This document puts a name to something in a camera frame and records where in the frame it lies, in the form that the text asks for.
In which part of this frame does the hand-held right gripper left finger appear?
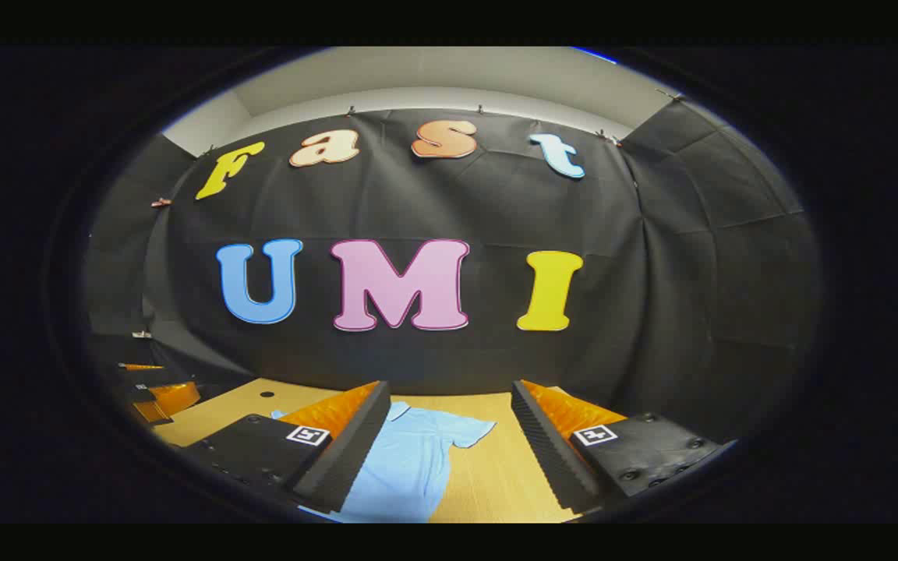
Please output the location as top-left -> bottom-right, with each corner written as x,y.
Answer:
180,380 -> 392,515

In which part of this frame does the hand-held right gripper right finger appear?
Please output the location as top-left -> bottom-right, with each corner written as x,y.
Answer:
511,379 -> 724,515

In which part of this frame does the light blue T-shirt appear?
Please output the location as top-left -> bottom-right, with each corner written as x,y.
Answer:
271,400 -> 497,524

